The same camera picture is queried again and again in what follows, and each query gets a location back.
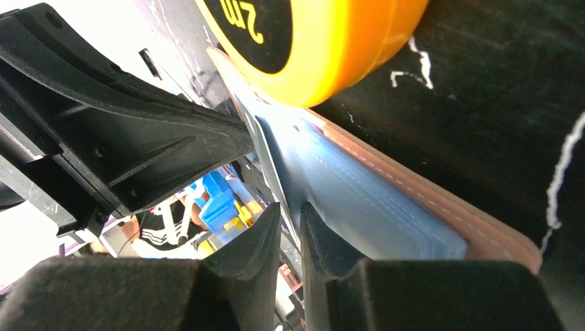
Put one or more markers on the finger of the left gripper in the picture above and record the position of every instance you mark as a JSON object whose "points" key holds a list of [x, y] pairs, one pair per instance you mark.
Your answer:
{"points": [[82, 140]]}

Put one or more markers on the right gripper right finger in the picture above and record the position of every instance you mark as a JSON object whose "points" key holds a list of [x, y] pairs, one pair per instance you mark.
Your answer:
{"points": [[344, 290]]}

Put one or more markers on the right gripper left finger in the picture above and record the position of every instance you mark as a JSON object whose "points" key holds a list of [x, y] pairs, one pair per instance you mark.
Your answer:
{"points": [[232, 289]]}

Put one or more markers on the pink leather card holder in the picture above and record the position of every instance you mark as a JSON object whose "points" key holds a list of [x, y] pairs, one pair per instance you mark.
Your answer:
{"points": [[383, 209]]}

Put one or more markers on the grey card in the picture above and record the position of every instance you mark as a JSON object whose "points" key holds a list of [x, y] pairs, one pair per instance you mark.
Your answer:
{"points": [[268, 154]]}

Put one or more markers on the yellow tape measure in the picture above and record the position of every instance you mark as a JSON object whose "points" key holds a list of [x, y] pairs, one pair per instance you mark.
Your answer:
{"points": [[300, 53]]}

